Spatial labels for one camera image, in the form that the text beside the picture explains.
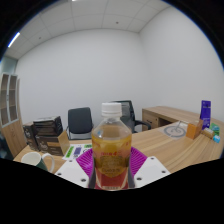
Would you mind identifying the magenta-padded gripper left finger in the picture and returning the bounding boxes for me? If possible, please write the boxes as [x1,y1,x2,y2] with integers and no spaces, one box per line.
[54,147,97,189]

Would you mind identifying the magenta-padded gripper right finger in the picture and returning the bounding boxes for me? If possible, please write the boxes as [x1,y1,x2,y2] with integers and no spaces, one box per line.
[128,146,172,188]

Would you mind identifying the orange drink bottle white cap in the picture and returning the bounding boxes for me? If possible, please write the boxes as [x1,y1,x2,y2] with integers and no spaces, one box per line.
[90,102,133,191]

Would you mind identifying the white leaflet with coloured print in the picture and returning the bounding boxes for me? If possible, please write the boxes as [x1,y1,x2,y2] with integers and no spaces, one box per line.
[61,142,94,162]

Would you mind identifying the brown box with tan side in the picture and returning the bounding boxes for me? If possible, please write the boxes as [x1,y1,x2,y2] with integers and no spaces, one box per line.
[34,129,71,157]

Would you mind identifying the green and red printed mug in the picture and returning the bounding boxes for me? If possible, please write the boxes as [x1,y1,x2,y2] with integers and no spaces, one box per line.
[20,151,56,173]

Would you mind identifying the black padded chair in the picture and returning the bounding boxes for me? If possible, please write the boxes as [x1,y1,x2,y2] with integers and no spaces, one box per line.
[67,106,95,141]

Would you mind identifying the round grey ringed pad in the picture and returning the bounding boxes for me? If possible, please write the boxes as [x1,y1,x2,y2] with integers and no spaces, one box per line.
[162,120,188,140]

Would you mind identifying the black mesh office chair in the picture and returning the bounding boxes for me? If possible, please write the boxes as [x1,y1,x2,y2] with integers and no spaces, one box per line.
[113,99,153,135]

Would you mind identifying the wooden side desk with drawers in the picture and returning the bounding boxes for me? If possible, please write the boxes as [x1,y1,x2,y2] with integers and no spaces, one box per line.
[141,105,205,132]

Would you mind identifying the orange box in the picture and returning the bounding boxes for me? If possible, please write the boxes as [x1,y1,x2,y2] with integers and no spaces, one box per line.
[185,118,205,141]

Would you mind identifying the small tan box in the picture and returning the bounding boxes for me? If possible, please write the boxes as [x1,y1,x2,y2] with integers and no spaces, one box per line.
[200,127,215,140]

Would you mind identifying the black leather sofa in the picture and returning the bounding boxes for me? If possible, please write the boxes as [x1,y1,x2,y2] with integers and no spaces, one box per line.
[0,131,16,162]

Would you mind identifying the small blue box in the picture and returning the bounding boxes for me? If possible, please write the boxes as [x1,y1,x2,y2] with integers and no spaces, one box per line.
[212,134,222,145]

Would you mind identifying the small green box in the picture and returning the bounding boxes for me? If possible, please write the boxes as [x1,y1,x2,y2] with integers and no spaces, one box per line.
[209,122,221,136]

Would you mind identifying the tall purple box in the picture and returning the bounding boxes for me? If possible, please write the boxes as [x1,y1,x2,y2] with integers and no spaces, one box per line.
[199,99,212,131]

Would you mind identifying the wooden shelf unit glass doors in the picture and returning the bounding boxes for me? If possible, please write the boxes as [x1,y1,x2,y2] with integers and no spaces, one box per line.
[0,72,28,158]

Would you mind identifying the small square ceiling light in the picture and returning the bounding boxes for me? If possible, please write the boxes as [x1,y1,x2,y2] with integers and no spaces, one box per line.
[6,31,21,49]

